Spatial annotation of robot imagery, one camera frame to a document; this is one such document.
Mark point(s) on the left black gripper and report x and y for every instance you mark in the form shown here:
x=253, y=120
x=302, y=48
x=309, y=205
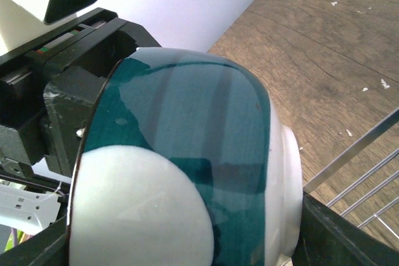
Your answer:
x=50, y=84

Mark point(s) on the wire dish rack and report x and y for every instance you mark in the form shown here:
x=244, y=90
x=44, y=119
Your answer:
x=361, y=183

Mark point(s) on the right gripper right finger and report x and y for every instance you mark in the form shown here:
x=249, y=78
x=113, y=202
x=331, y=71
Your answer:
x=326, y=238

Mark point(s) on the white upturned bowl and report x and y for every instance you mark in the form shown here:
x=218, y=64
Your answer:
x=185, y=162

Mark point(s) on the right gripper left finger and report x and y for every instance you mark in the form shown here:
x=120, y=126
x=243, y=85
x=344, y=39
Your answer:
x=49, y=247

